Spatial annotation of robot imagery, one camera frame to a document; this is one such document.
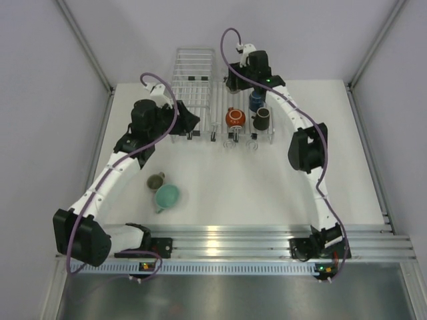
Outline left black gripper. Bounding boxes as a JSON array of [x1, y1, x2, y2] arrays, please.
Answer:
[[148, 100, 199, 141]]

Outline dark blue mug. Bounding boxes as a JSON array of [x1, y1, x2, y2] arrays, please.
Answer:
[[249, 91, 264, 113]]

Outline brown mug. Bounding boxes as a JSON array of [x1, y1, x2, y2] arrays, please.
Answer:
[[252, 107, 271, 131]]

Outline teal mug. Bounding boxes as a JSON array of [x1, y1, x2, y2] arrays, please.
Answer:
[[154, 184, 180, 213]]

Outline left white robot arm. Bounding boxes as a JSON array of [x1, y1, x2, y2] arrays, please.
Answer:
[[53, 99, 200, 267]]

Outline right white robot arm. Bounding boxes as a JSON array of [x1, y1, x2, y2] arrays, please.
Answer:
[[226, 51, 350, 262]]

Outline grey-green small cup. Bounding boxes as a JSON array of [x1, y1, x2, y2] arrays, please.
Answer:
[[146, 172, 165, 192]]

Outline silver wire dish rack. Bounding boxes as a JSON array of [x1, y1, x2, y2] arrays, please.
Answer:
[[210, 79, 275, 150]]

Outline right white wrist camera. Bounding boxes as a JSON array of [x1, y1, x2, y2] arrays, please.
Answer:
[[236, 43, 256, 67]]

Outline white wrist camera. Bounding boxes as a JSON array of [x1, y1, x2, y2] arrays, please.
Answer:
[[236, 43, 256, 67], [143, 83, 174, 109]]

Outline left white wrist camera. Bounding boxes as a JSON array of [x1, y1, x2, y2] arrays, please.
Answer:
[[143, 83, 174, 109]]

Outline tall white wire rack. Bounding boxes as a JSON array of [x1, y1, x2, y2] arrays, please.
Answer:
[[171, 47, 215, 140]]

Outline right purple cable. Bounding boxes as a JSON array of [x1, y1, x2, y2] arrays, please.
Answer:
[[220, 28, 350, 283]]

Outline purple cable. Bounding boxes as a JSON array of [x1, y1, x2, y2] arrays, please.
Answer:
[[220, 28, 350, 283], [65, 72, 178, 284]]

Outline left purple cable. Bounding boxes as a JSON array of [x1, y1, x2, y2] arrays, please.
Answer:
[[65, 72, 178, 284]]

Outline aluminium rail frame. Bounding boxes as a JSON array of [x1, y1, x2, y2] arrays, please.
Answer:
[[55, 223, 416, 261]]

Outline slotted cable duct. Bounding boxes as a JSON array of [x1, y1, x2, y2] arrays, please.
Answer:
[[81, 260, 333, 275]]

